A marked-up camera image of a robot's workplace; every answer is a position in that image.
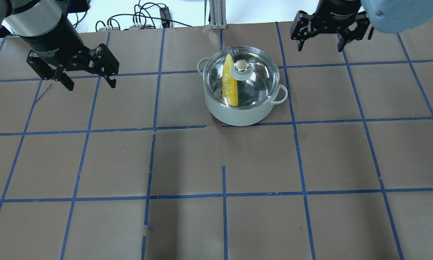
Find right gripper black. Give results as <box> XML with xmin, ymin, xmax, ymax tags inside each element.
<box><xmin>290</xmin><ymin>0</ymin><xmax>370</xmax><ymax>52</ymax></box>

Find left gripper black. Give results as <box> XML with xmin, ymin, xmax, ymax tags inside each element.
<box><xmin>26</xmin><ymin>14</ymin><xmax>120</xmax><ymax>91</ymax></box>

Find glass pot lid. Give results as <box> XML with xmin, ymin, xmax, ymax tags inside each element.
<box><xmin>197</xmin><ymin>46</ymin><xmax>280</xmax><ymax>110</ymax></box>

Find yellow corn cob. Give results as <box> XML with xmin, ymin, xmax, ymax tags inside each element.
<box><xmin>222</xmin><ymin>54</ymin><xmax>238</xmax><ymax>107</ymax></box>

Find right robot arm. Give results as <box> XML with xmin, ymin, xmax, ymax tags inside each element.
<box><xmin>290</xmin><ymin>0</ymin><xmax>433</xmax><ymax>52</ymax></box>

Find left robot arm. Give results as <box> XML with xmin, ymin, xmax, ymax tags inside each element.
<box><xmin>0</xmin><ymin>0</ymin><xmax>120</xmax><ymax>91</ymax></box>

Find pale green steel pot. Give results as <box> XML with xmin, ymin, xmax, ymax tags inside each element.
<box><xmin>197</xmin><ymin>46</ymin><xmax>288</xmax><ymax>126</ymax></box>

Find aluminium frame post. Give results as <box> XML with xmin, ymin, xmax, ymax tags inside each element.
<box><xmin>208</xmin><ymin>0</ymin><xmax>227</xmax><ymax>30</ymax></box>

